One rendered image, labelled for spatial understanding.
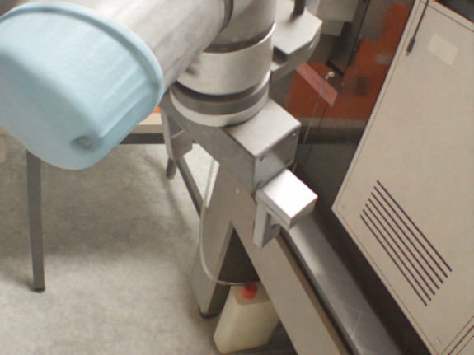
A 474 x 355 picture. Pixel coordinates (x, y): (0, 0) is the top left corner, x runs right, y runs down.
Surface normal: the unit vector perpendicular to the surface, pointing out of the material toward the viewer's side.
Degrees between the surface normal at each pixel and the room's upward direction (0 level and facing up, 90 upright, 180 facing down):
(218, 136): 113
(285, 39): 25
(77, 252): 0
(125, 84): 76
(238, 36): 105
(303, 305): 90
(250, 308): 90
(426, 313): 90
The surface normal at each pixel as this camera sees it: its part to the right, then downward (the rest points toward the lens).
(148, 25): 0.70, 0.03
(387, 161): -0.92, 0.02
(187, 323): 0.22, -0.80
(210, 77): -0.14, 0.83
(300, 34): 0.00, -0.55
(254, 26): 0.57, 0.68
